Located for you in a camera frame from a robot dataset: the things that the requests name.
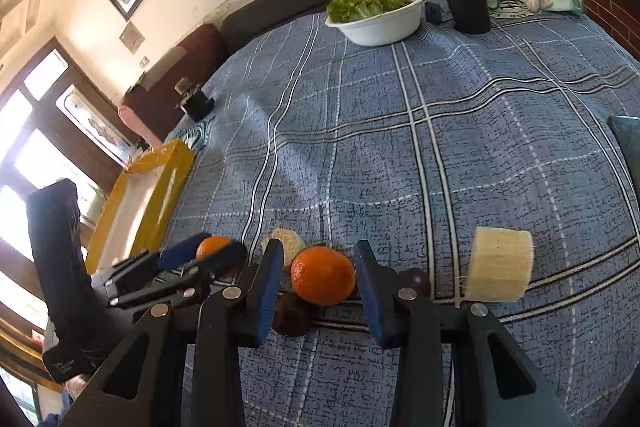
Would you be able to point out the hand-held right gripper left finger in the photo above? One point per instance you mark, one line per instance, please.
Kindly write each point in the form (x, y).
(270, 297)

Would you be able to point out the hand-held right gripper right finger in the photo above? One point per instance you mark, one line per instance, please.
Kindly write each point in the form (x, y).
(372, 302)

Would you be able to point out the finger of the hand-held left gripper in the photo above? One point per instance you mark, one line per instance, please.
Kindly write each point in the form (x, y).
(182, 252)
(222, 259)

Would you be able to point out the orange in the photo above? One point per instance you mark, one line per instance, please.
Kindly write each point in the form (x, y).
(212, 247)
(322, 276)

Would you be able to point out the dark purple plum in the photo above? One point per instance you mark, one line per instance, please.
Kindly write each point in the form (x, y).
(295, 314)
(417, 279)

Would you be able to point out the yellow tray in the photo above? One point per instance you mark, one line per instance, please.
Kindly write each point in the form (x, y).
(170, 187)

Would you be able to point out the black grinder with wooden knob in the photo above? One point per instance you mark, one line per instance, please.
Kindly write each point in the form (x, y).
(197, 107)

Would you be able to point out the wooden glass door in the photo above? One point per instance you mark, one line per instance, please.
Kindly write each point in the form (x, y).
(47, 117)

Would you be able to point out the tan cardboard piece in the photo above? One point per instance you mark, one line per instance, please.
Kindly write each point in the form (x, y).
(165, 64)

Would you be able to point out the brown armchair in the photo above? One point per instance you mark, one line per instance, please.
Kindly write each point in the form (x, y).
(200, 52)

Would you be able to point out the white bowl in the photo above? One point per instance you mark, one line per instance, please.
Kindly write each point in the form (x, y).
(385, 27)

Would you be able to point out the small black device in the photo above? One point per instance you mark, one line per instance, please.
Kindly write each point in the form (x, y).
(436, 13)

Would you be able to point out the smartphone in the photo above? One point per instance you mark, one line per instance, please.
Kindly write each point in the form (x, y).
(630, 142)

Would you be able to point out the black cup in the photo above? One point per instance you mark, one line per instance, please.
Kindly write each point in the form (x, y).
(470, 14)

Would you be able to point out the wall switch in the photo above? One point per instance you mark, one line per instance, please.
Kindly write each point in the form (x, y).
(144, 62)

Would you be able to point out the small wall frame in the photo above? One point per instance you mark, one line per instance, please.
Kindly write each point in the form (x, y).
(132, 38)

